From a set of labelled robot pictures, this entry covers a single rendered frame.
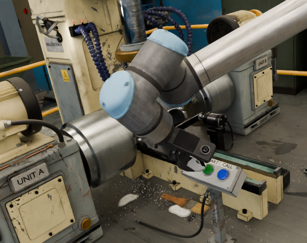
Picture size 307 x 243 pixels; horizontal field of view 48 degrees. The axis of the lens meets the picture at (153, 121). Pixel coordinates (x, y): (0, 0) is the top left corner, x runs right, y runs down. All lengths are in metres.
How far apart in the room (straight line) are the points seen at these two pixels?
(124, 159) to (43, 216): 0.33
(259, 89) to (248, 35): 0.90
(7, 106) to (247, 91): 1.09
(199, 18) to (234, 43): 6.69
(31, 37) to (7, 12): 0.69
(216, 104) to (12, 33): 5.04
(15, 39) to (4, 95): 5.22
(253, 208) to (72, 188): 0.58
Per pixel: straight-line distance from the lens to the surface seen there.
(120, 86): 0.69
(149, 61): 0.71
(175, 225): 1.20
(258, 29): 0.88
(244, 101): 1.68
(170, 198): 1.31
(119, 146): 1.17
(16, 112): 1.04
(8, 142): 1.07
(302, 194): 1.32
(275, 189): 1.24
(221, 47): 0.85
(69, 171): 1.07
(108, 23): 1.52
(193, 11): 7.61
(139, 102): 0.69
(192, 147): 0.80
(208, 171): 0.94
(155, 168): 1.45
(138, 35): 1.33
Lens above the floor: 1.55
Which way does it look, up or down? 22 degrees down
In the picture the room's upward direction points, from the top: 10 degrees counter-clockwise
